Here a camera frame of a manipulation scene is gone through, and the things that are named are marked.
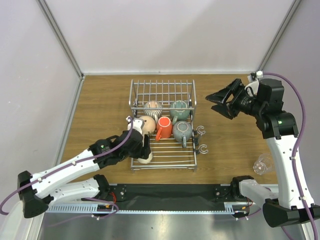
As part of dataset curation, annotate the white ribbed mug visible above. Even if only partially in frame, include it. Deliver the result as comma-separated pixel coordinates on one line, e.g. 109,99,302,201
143,100,163,124

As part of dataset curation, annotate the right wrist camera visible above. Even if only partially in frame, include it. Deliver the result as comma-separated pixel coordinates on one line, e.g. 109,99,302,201
244,70,263,97

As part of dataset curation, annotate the clear glass cup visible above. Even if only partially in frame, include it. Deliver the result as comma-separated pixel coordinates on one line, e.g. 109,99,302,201
252,153,274,175

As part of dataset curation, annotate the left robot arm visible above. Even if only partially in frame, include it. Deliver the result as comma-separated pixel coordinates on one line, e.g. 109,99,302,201
17,129,152,219

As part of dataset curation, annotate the teal ceramic mug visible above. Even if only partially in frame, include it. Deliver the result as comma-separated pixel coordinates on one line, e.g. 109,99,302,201
170,100,190,125

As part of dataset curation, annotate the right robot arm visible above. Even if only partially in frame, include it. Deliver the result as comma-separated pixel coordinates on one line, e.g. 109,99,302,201
205,78,320,228

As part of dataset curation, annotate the orange mug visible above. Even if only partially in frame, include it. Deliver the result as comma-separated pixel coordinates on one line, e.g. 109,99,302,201
155,116,173,141

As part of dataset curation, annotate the white cable duct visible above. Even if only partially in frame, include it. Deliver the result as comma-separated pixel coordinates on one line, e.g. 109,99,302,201
46,201,250,215

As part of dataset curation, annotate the metal wire dish rack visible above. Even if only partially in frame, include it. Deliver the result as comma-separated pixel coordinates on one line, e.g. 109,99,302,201
128,80,197,171

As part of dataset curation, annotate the steel tumbler cup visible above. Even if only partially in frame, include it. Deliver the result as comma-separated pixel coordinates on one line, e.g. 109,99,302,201
137,152,153,164

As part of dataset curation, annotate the beige ceramic mug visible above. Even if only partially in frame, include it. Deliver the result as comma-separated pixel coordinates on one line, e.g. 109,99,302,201
139,115,156,136

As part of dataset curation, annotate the black base mat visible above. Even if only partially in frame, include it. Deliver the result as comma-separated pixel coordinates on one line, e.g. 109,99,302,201
110,184,234,207

